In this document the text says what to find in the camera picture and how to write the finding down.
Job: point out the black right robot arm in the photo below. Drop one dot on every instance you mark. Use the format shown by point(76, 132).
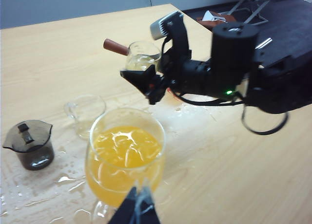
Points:
point(231, 58)

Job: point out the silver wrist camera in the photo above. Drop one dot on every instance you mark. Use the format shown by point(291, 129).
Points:
point(161, 26)

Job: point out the silver laptop stand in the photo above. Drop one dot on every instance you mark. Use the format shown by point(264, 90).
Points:
point(256, 12)

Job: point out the wine glass with orange juice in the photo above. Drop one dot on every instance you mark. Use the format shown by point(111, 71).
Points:
point(122, 148)

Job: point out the smoky grey measuring cup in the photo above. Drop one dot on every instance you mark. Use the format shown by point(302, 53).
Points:
point(36, 158)

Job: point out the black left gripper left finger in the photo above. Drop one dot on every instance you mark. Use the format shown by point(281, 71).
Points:
point(128, 209)

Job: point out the brown and white packet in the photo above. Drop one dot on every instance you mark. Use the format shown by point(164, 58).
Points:
point(214, 17)

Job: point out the black platform board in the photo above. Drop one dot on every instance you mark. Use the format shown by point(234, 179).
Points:
point(290, 19)

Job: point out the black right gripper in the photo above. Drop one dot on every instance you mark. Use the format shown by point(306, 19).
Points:
point(187, 75)

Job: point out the clear empty measuring cup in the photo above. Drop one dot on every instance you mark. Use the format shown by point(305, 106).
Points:
point(83, 126)

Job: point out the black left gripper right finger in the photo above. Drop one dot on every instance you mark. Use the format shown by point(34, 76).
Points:
point(148, 209)

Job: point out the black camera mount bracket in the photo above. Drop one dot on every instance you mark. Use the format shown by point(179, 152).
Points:
point(180, 43)

